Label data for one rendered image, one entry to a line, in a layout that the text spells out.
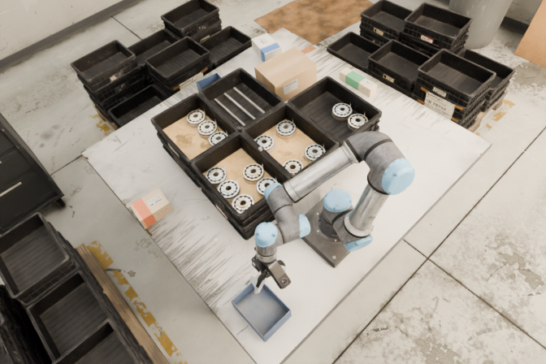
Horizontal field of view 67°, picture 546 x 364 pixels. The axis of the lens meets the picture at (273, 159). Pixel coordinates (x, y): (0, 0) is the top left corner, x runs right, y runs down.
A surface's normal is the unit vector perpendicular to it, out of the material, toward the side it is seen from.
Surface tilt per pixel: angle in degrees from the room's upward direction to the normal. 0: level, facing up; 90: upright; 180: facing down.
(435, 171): 0
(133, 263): 0
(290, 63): 0
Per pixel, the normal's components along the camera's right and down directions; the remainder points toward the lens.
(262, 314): -0.08, -0.62
